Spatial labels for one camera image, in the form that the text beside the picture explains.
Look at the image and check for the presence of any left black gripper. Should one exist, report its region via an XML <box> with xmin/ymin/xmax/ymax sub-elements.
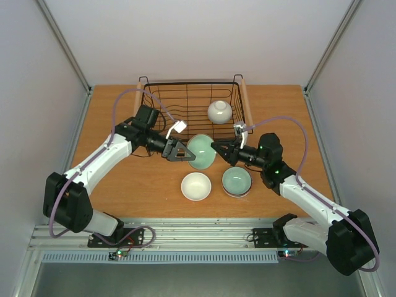
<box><xmin>147</xmin><ymin>129</ymin><xmax>196</xmax><ymax>162</ymax></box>

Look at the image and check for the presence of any celadon green bowl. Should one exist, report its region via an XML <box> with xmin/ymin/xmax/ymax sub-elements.
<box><xmin>222</xmin><ymin>166</ymin><xmax>252</xmax><ymax>198</ymax></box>
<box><xmin>187</xmin><ymin>134</ymin><xmax>217</xmax><ymax>170</ymax></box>

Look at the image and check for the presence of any white ceramic bowl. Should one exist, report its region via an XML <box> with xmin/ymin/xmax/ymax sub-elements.
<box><xmin>207</xmin><ymin>100</ymin><xmax>232</xmax><ymax>124</ymax></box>

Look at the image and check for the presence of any black wire dish rack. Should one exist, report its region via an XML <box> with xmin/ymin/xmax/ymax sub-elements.
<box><xmin>135</xmin><ymin>74</ymin><xmax>253</xmax><ymax>142</ymax></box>

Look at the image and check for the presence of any orange bowl white inside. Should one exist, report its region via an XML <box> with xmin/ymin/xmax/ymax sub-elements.
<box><xmin>181</xmin><ymin>172</ymin><xmax>212</xmax><ymax>202</ymax></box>

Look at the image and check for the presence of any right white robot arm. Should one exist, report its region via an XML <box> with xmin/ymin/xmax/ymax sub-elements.
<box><xmin>211</xmin><ymin>133</ymin><xmax>380</xmax><ymax>275</ymax></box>

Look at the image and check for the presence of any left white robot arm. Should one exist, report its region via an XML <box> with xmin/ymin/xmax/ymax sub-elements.
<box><xmin>43</xmin><ymin>105</ymin><xmax>196</xmax><ymax>246</ymax></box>

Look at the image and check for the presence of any right small circuit board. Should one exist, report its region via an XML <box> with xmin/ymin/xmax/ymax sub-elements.
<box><xmin>278</xmin><ymin>249</ymin><xmax>299</xmax><ymax>258</ymax></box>

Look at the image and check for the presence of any small circuit board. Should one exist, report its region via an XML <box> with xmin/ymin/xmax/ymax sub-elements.
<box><xmin>108</xmin><ymin>251</ymin><xmax>129</xmax><ymax>260</ymax></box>
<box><xmin>278</xmin><ymin>249</ymin><xmax>299</xmax><ymax>258</ymax></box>

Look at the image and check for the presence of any left small circuit board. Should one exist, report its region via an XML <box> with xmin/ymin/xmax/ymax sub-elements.
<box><xmin>108</xmin><ymin>251</ymin><xmax>129</xmax><ymax>260</ymax></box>

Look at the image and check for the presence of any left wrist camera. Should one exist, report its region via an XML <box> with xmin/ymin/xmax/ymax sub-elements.
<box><xmin>166</xmin><ymin>120</ymin><xmax>187</xmax><ymax>139</ymax></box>

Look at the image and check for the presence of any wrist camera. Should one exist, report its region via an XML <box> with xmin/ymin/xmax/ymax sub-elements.
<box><xmin>233</xmin><ymin>121</ymin><xmax>248</xmax><ymax>149</ymax></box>
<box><xmin>166</xmin><ymin>120</ymin><xmax>187</xmax><ymax>139</ymax></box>

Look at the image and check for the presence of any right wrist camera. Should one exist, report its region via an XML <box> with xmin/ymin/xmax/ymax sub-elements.
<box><xmin>233</xmin><ymin>121</ymin><xmax>248</xmax><ymax>149</ymax></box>

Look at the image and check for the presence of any aluminium rail frame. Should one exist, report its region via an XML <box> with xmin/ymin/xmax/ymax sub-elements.
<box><xmin>27</xmin><ymin>216</ymin><xmax>329</xmax><ymax>251</ymax></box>

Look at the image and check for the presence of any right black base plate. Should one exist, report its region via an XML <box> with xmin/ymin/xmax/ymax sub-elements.
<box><xmin>252</xmin><ymin>228</ymin><xmax>306</xmax><ymax>249</ymax></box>

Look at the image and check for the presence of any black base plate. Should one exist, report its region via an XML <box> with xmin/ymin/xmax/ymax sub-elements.
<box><xmin>87</xmin><ymin>228</ymin><xmax>145</xmax><ymax>248</ymax></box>
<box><xmin>252</xmin><ymin>228</ymin><xmax>306</xmax><ymax>249</ymax></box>

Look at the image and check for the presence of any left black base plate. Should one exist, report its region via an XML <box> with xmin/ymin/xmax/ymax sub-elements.
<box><xmin>87</xmin><ymin>228</ymin><xmax>145</xmax><ymax>248</ymax></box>

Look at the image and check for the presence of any blue slotted cable duct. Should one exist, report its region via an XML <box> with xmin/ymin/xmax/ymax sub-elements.
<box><xmin>41</xmin><ymin>251</ymin><xmax>278</xmax><ymax>265</ymax></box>

